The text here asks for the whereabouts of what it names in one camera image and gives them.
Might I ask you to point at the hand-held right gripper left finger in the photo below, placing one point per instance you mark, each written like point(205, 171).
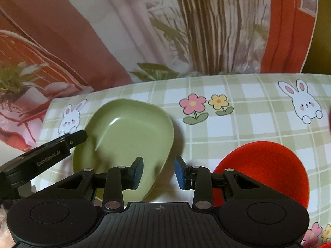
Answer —
point(138, 173)

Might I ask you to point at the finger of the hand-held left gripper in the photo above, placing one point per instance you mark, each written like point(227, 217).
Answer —
point(77, 138)

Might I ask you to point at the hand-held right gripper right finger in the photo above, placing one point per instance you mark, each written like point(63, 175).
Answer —
point(180, 173)

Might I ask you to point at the green bowl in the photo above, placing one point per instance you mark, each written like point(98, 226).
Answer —
point(124, 137)

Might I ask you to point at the red plate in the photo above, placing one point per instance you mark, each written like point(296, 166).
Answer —
point(266, 165)

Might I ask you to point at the green checked bunny tablecloth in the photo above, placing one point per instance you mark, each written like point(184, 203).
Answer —
point(245, 129)

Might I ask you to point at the printed room scene backdrop cloth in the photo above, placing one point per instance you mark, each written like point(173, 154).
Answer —
point(103, 31)

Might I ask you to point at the yellow wooden board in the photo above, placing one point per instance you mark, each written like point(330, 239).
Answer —
point(320, 31)

